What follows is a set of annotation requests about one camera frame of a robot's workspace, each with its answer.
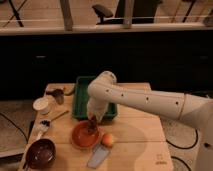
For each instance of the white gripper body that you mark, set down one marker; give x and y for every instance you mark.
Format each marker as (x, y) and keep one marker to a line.
(96, 108)

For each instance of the dark grapes bunch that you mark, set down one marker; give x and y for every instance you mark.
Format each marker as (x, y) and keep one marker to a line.
(92, 125)

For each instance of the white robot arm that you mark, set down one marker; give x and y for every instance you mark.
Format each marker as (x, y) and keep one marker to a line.
(191, 110)

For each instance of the red bowl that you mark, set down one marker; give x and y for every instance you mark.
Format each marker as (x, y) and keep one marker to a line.
(83, 137)

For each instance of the dark brown bowl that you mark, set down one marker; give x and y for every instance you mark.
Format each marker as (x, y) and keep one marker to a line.
(41, 154)

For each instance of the green plastic tray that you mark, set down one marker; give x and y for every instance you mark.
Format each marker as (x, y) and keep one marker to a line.
(81, 98)

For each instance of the wooden stick utensil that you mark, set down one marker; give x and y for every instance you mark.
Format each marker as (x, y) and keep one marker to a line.
(58, 116)

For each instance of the orange peach fruit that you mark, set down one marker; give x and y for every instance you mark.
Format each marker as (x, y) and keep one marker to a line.
(108, 140)

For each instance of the small dark metal cup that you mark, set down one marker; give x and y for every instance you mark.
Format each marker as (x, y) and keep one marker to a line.
(58, 95)

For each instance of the white cup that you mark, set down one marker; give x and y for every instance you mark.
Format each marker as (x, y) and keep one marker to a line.
(41, 105)

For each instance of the white spoon with dark food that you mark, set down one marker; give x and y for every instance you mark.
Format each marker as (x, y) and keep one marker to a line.
(42, 127)

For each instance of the black office chair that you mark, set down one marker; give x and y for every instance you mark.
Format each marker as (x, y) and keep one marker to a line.
(128, 12)

